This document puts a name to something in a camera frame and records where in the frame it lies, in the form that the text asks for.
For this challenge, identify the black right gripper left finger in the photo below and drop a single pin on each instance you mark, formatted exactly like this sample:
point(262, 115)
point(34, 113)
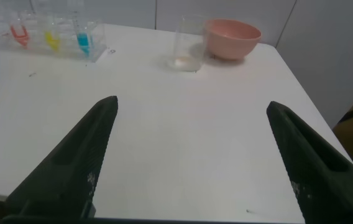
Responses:
point(71, 168)

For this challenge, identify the pink plastic bowl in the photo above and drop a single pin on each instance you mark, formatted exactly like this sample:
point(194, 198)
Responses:
point(232, 39)

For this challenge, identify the tube with yellow pigment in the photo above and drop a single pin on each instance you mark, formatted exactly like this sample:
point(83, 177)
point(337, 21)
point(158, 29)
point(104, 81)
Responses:
point(52, 40)

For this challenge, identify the tube with blue pigment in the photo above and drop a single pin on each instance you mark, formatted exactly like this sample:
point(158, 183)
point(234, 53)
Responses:
point(83, 40)

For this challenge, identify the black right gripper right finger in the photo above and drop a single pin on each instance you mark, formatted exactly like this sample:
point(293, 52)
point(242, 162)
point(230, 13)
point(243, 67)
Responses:
point(325, 180)

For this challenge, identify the clear acrylic test tube rack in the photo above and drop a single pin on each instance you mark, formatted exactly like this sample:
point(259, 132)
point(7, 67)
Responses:
point(67, 46)

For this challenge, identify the tube with red pigment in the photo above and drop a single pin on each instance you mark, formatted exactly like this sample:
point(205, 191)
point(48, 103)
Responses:
point(20, 35)

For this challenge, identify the clear glass beaker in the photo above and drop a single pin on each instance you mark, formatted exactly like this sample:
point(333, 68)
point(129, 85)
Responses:
point(189, 46)

